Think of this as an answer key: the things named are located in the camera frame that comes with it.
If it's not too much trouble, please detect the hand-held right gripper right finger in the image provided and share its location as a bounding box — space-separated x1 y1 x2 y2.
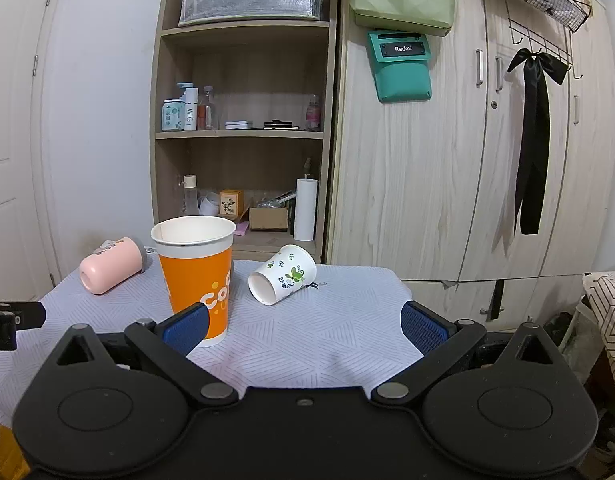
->
371 301 573 406

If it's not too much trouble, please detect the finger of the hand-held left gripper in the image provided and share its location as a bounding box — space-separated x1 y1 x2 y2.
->
0 301 46 332

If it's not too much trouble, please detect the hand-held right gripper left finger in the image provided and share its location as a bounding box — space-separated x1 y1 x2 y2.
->
42 304 238 408

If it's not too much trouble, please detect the white leaf print paper cup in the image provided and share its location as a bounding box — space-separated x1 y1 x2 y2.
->
248 244 317 306

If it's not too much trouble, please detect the orange paper cup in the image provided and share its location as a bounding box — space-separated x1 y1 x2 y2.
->
150 215 237 348

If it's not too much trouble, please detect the pink plastic cup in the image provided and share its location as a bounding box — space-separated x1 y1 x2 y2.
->
79 236 149 296

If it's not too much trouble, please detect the white patterned tablecloth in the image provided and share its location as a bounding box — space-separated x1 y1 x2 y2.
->
0 260 425 421

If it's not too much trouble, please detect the clear bottle beige cap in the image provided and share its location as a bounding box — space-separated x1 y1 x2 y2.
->
182 175 198 217

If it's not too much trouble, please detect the yellow flower print box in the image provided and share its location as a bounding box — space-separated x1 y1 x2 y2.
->
219 189 245 218

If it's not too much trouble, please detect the small cardboard box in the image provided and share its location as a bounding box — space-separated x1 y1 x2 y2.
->
249 205 289 232

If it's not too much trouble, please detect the light wood wardrobe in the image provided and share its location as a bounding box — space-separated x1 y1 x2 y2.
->
327 0 615 311

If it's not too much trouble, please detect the clear plastic bin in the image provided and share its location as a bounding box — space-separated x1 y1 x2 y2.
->
560 295 608 386

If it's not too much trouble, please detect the white paper towel roll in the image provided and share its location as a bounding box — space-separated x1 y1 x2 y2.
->
293 177 319 242

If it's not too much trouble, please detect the geometric patterned fabric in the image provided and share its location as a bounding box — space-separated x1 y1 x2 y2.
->
582 271 615 436

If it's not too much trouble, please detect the black ribbon bow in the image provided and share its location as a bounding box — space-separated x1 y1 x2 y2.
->
506 48 571 236

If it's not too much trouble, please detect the white door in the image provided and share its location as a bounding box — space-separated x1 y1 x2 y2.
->
0 0 68 306

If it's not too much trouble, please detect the white bottle teal label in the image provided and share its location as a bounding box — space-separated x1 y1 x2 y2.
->
162 98 184 132

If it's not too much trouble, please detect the clear bottle orange liquid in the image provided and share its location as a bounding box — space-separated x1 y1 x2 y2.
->
198 86 218 131

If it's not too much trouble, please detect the tall white bottle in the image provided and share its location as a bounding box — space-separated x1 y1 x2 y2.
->
184 87 199 131

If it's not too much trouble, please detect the teal pouch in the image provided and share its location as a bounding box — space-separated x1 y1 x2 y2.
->
366 30 433 104

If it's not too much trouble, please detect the wooden shelf unit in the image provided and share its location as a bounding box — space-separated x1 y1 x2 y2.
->
148 0 341 264

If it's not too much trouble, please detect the light green cushion box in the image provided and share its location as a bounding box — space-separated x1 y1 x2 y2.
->
348 0 457 37

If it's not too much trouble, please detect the black wire rack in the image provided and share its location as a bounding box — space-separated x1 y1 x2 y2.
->
471 0 593 81

